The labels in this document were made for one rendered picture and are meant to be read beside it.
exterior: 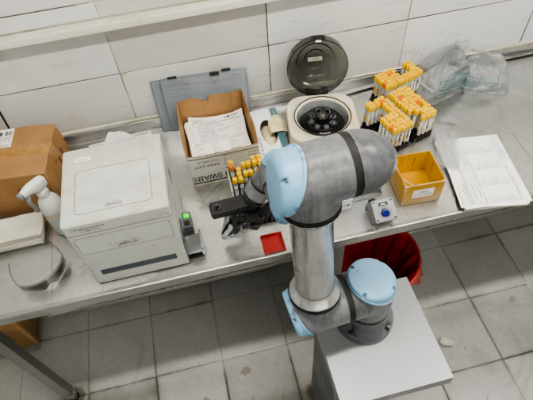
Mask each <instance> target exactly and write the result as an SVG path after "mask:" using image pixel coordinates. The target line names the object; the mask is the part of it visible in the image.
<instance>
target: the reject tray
mask: <svg viewBox="0 0 533 400"><path fill-rule="evenodd" d="M260 239H261V242H262V246H263V251H264V254H265V255H268V254H271V253H275V252H281V251H285V250H286V246H285V242H284V240H283V237H282V232H281V231H279V232H276V233H269V234H265V235H262V236H260Z"/></svg>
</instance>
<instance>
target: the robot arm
mask: <svg viewBox="0 0 533 400"><path fill-rule="evenodd" d="M396 169H397V151H396V149H395V147H394V146H393V144H392V142H391V141H390V140H389V139H388V138H387V137H385V136H384V135H382V134H380V133H378V132H375V131H373V130H369V129H349V130H345V131H342V132H340V133H334V134H331V135H328V136H325V137H319V138H316V139H313V140H307V141H304V142H301V143H298V144H288V145H287V146H285V147H284V148H280V149H271V150H270V151H269V152H268V153H267V154H266V155H265V156H264V158H262V160H261V163H260V164H259V166H258V167H257V169H256V170H255V173H254V174H253V176H252V177H251V179H250V180H249V182H248V184H247V185H246V187H245V189H244V191H243V194H242V195H238V196H235V197H231V198H226V199H223V200H220V201H216V202H210V203H209V210H210V213H211V217H212V219H214V220H215V219H218V218H222V217H224V223H223V227H222V231H221V236H222V239H223V240H228V239H230V238H235V237H243V236H244V235H245V233H243V232H241V229H242V226H245V227H249V228H251V229H252V230H258V229H259V227H260V226H261V224H262V223H263V222H264V221H265V217H264V214H265V212H267V210H268V209H269V207H270V210H271V211H272V213H273V215H274V218H275V220H276V221H277V222H278V223H280V224H283V225H288V224H290V239H291V247H292V255H293V269H294V277H293V279H292V280H291V283H290V288H287V289H286V290H284V291H283V292H282V297H283V298H284V301H285V304H286V307H287V310H288V312H289V315H290V318H291V320H292V322H293V326H294V328H295V330H296V333H297V335H298V336H300V337H306V336H309V335H315V334H316V333H319V332H322V331H325V330H328V329H332V328H335V327H338V329H339V331H340V332H341V333H342V334H343V335H344V336H345V337H346V338H347V339H348V340H350V341H352V342H354V343H356V344H361V345H372V344H377V343H379V342H381V341H382V340H384V339H385V338H386V337H387V336H388V335H389V333H390V331H391V328H392V326H393V310H392V307H391V306H392V304H393V300H394V299H395V297H396V294H397V279H396V276H395V274H394V273H393V271H392V270H391V269H390V267H389V266H387V265H386V264H385V263H383V262H381V261H379V260H376V259H372V258H363V259H360V260H356V261H355V262H354V263H353V264H352V265H351V266H350V267H349V268H348V270H347V271H345V272H343V273H339V274H337V275H334V221H335V220H336V219H337V218H338V217H339V215H340V213H341V210H342V206H343V200H347V199H349V198H354V197H357V196H360V195H363V194H367V193H370V192H371V191H374V190H377V189H378V188H379V187H382V186H383V185H385V184H386V183H387V182H388V181H389V180H390V179H391V178H392V177H393V175H394V173H395V171H396ZM259 216H261V217H262V218H259ZM258 222H261V223H260V225H259V227H254V226H255V225H257V224H258Z"/></svg>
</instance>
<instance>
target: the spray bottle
mask: <svg viewBox="0 0 533 400"><path fill-rule="evenodd" d="M47 184H48V183H47V181H46V179H45V178H44V177H43V176H40V175H38V176H37V177H35V178H33V179H32V180H30V181H29V182H28V183H26V184H25V185H24V186H23V187H22V189H21V190H20V192H19V193H18V194H17V195H16V197H17V198H18V199H19V200H21V201H23V200H24V199H25V200H26V202H27V204H28V205H29V206H31V207H32V208H33V209H34V211H35V212H36V213H38V212H39V209H40V211H41V212H42V214H43V215H44V216H45V217H46V219H47V220H48V222H49V223H50V224H51V226H52V227H53V229H54V230H55V231H56V232H57V233H58V234H60V235H64V234H63V232H62V231H61V229H60V227H59V220H60V202H61V197H60V196H59V195H58V194H56V193H54V192H51V191H49V189H48V188H47V187H46V186H47ZM34 194H36V195H37V197H38V206H39V208H38V207H37V206H36V205H35V204H33V202H32V200H31V197H32V196H33V195H34Z"/></svg>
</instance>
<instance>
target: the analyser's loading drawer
mask: <svg viewBox="0 0 533 400"><path fill-rule="evenodd" d="M184 241H185V243H184V245H185V247H186V250H187V253H188V255H190V254H194V253H197V252H203V254H205V249H204V244H203V240H202V234H201V230H200V229H199V230H198V233H195V234H191V235H188V236H184Z"/></svg>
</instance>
